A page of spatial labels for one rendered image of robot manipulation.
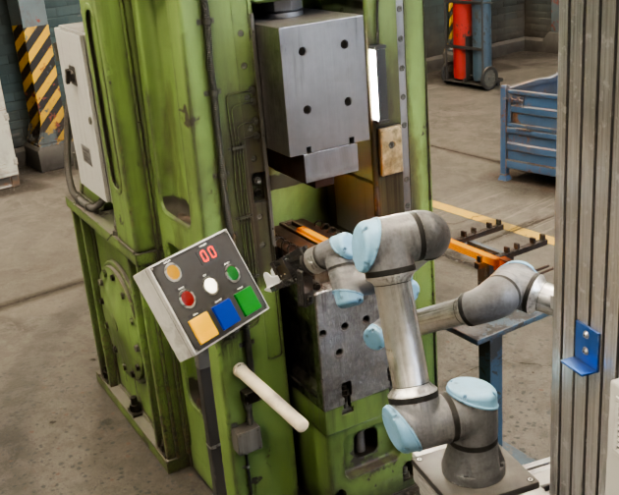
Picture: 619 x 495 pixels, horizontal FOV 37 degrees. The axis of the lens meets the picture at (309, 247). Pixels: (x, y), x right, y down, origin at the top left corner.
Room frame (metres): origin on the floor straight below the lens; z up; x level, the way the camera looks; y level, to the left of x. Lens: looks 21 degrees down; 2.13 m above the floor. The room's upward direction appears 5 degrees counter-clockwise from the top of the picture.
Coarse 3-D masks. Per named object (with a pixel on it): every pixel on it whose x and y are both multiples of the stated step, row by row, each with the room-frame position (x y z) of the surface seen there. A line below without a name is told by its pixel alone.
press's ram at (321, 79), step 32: (256, 32) 2.91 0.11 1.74; (288, 32) 2.79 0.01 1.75; (320, 32) 2.84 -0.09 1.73; (352, 32) 2.89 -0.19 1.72; (288, 64) 2.79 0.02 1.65; (320, 64) 2.84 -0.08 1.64; (352, 64) 2.89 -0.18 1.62; (288, 96) 2.78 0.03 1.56; (320, 96) 2.83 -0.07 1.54; (352, 96) 2.89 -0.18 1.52; (288, 128) 2.78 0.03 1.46; (320, 128) 2.83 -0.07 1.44; (352, 128) 2.88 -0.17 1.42
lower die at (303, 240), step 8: (280, 224) 3.21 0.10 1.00; (304, 224) 3.19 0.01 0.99; (312, 224) 3.18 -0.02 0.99; (280, 232) 3.13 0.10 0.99; (288, 232) 3.13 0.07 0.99; (296, 232) 3.10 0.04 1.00; (320, 232) 3.09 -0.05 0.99; (328, 232) 3.09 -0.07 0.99; (280, 240) 3.08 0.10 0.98; (288, 240) 3.05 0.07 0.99; (296, 240) 3.04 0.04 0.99; (304, 240) 3.03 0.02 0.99; (312, 240) 3.00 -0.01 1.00; (280, 248) 3.00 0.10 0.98; (280, 256) 3.01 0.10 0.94; (320, 280) 2.81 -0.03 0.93; (328, 280) 2.82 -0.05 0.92
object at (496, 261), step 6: (450, 246) 2.88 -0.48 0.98; (456, 246) 2.86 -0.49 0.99; (462, 246) 2.85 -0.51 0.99; (468, 246) 2.84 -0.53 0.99; (462, 252) 2.83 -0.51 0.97; (468, 252) 2.81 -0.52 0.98; (474, 252) 2.78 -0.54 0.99; (480, 252) 2.77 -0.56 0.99; (486, 252) 2.77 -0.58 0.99; (486, 258) 2.73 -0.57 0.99; (492, 258) 2.71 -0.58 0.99; (498, 258) 2.70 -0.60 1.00; (504, 258) 2.68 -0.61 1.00; (510, 258) 2.68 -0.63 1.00; (492, 264) 2.71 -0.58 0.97; (498, 264) 2.69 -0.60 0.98
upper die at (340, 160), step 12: (348, 144) 2.88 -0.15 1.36; (276, 156) 2.97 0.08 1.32; (300, 156) 2.82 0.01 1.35; (312, 156) 2.81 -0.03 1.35; (324, 156) 2.83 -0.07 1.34; (336, 156) 2.85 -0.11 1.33; (348, 156) 2.87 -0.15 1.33; (276, 168) 2.98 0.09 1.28; (288, 168) 2.90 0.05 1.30; (300, 168) 2.83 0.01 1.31; (312, 168) 2.81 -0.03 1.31; (324, 168) 2.83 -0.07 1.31; (336, 168) 2.85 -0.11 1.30; (348, 168) 2.87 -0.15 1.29; (300, 180) 2.83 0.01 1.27; (312, 180) 2.81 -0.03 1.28
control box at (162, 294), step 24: (216, 240) 2.58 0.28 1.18; (168, 264) 2.41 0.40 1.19; (192, 264) 2.47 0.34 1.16; (216, 264) 2.52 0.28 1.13; (240, 264) 2.58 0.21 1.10; (144, 288) 2.38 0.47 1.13; (168, 288) 2.36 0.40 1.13; (192, 288) 2.41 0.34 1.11; (240, 288) 2.52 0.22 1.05; (168, 312) 2.33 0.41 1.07; (192, 312) 2.36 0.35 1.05; (240, 312) 2.47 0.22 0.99; (168, 336) 2.34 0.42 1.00; (192, 336) 2.31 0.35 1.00; (216, 336) 2.36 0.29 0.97
